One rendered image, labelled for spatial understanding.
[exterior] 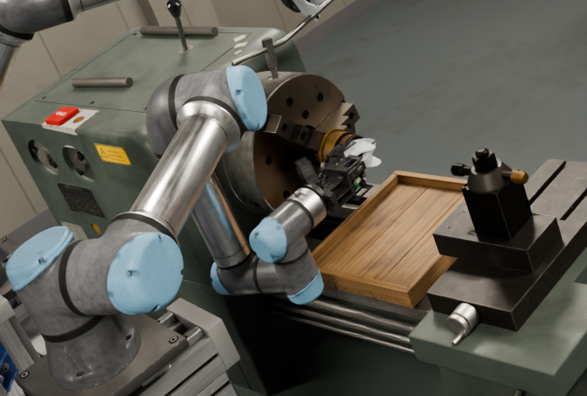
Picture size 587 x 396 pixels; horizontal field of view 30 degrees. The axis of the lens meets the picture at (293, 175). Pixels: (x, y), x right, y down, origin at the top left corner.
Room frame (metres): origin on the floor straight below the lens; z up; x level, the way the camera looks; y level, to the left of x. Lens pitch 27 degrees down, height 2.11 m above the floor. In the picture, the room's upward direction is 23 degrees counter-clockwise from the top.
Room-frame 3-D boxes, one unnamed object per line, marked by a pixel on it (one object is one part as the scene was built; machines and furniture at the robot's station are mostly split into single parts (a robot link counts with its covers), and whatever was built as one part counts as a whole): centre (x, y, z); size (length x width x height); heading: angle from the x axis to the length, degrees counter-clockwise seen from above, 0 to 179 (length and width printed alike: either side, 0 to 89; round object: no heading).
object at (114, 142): (2.44, 0.24, 1.06); 0.59 x 0.48 x 0.39; 37
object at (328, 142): (2.01, -0.11, 1.08); 0.09 x 0.09 x 0.09; 37
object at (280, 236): (1.80, 0.06, 1.08); 0.11 x 0.08 x 0.09; 126
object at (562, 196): (1.65, -0.36, 0.95); 0.43 x 0.18 x 0.04; 127
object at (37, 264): (1.50, 0.40, 1.33); 0.13 x 0.12 x 0.14; 58
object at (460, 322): (1.50, -0.16, 0.95); 0.07 x 0.04 x 0.04; 127
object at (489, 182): (1.62, -0.31, 1.14); 0.08 x 0.08 x 0.03
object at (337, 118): (2.13, -0.14, 1.09); 0.12 x 0.11 x 0.05; 127
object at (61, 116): (2.35, 0.43, 1.26); 0.06 x 0.06 x 0.02; 37
